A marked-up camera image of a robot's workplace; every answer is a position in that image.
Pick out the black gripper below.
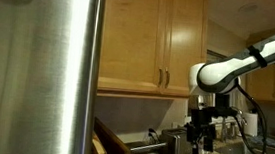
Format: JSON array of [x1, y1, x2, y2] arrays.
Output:
[[184, 106, 220, 154]]

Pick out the metal cabinet door handle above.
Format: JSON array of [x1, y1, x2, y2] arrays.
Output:
[[157, 67, 164, 88], [163, 66, 171, 90]]

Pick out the wooden cabinet door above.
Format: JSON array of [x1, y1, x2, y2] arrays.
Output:
[[160, 0, 211, 99], [97, 0, 170, 95]]

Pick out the silver toaster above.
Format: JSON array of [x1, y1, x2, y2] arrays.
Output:
[[158, 125, 198, 154]]

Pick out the silver toaster oven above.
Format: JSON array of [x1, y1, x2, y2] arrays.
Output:
[[124, 138, 168, 154]]

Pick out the chrome kitchen faucet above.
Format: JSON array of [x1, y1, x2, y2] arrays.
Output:
[[219, 106, 250, 145]]

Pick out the black power plug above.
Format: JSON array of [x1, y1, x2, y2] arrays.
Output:
[[147, 127, 163, 145]]

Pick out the white paper towel roll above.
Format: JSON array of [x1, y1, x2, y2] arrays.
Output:
[[242, 111, 261, 138]]

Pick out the dark wooden cutting board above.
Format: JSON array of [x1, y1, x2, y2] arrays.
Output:
[[91, 116, 136, 154]]

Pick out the light wooden cutting board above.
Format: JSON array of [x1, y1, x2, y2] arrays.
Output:
[[91, 131, 109, 154]]

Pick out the round ceiling light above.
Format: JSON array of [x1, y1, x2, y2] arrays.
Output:
[[238, 2, 259, 14]]

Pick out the stainless steel refrigerator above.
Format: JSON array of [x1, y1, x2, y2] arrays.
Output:
[[0, 0, 106, 154]]

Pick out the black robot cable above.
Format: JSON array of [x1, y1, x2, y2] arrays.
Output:
[[230, 57, 275, 154]]

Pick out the wooden corner wall cabinet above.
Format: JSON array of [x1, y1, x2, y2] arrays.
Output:
[[241, 57, 275, 104]]

